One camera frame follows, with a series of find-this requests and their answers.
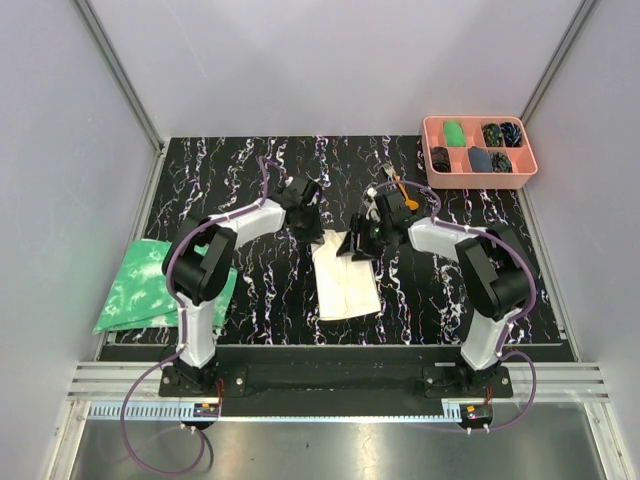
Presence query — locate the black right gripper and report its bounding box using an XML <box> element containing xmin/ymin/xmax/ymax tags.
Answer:
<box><xmin>336</xmin><ymin>212</ymin><xmax>392</xmax><ymax>262</ymax></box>

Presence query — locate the white cloth napkin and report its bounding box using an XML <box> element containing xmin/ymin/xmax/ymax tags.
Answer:
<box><xmin>311</xmin><ymin>230</ymin><xmax>381</xmax><ymax>322</ymax></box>

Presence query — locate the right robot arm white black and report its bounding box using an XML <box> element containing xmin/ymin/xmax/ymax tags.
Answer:
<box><xmin>336</xmin><ymin>192</ymin><xmax>537</xmax><ymax>397</ymax></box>

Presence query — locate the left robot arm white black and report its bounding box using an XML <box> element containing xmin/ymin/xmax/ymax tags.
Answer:
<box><xmin>162</xmin><ymin>177</ymin><xmax>324</xmax><ymax>396</ymax></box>

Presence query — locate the orange plastic spoon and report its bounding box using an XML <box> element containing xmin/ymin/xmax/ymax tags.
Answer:
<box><xmin>391</xmin><ymin>173</ymin><xmax>420</xmax><ymax>212</ymax></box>

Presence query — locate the silver metal fork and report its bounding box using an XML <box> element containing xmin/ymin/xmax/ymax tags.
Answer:
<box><xmin>382</xmin><ymin>163</ymin><xmax>397</xmax><ymax>180</ymax></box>

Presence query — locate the black marble pattern mat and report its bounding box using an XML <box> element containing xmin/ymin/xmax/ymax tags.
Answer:
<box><xmin>140</xmin><ymin>135</ymin><xmax>566</xmax><ymax>347</ymax></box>

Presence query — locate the dark brown rolled cloth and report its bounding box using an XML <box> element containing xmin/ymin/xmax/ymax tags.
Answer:
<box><xmin>430</xmin><ymin>146</ymin><xmax>451</xmax><ymax>173</ymax></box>

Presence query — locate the pink compartment tray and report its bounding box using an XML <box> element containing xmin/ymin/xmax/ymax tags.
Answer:
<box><xmin>421</xmin><ymin>116</ymin><xmax>538</xmax><ymax>190</ymax></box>

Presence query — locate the green rolled cloth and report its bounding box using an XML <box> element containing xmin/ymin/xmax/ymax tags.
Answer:
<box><xmin>443</xmin><ymin>120</ymin><xmax>466</xmax><ymax>148</ymax></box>

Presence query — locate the blue grey rolled cloth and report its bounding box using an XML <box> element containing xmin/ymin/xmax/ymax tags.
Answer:
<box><xmin>468</xmin><ymin>147</ymin><xmax>493</xmax><ymax>173</ymax></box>

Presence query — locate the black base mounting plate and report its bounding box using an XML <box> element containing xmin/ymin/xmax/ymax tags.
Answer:
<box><xmin>159</xmin><ymin>345</ymin><xmax>514</xmax><ymax>420</ymax></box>

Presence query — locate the dark teal patterned roll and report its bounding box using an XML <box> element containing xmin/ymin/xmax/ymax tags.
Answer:
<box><xmin>490</xmin><ymin>152</ymin><xmax>513</xmax><ymax>173</ymax></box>

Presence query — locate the dark green patterned roll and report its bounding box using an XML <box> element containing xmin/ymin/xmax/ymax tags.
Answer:
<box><xmin>482</xmin><ymin>123</ymin><xmax>503</xmax><ymax>147</ymax></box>

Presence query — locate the green white patterned cloth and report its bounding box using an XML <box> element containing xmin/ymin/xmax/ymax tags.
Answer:
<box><xmin>92</xmin><ymin>239</ymin><xmax>238</xmax><ymax>333</ymax></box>

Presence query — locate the dark blue patterned roll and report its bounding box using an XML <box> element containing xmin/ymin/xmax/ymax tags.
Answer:
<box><xmin>500</xmin><ymin>122</ymin><xmax>522</xmax><ymax>148</ymax></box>

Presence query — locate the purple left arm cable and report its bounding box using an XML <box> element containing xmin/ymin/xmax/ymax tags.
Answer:
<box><xmin>119</xmin><ymin>154</ymin><xmax>296</xmax><ymax>474</ymax></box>

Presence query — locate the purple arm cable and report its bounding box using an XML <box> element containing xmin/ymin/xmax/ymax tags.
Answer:
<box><xmin>371</xmin><ymin>180</ymin><xmax>539</xmax><ymax>434</ymax></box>
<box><xmin>119</xmin><ymin>154</ymin><xmax>296</xmax><ymax>474</ymax></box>

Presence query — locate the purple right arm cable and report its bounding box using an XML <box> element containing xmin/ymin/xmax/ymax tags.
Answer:
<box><xmin>371</xmin><ymin>180</ymin><xmax>539</xmax><ymax>434</ymax></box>

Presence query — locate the left aluminium frame post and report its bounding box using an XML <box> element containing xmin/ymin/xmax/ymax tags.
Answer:
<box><xmin>72</xmin><ymin>0</ymin><xmax>164</xmax><ymax>152</ymax></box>

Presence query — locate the aluminium frame post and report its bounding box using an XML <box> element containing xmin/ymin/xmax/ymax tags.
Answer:
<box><xmin>72</xmin><ymin>0</ymin><xmax>164</xmax><ymax>152</ymax></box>
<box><xmin>520</xmin><ymin>0</ymin><xmax>601</xmax><ymax>124</ymax></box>

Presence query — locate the right aluminium frame post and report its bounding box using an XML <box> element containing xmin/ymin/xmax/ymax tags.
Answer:
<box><xmin>520</xmin><ymin>0</ymin><xmax>601</xmax><ymax>124</ymax></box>

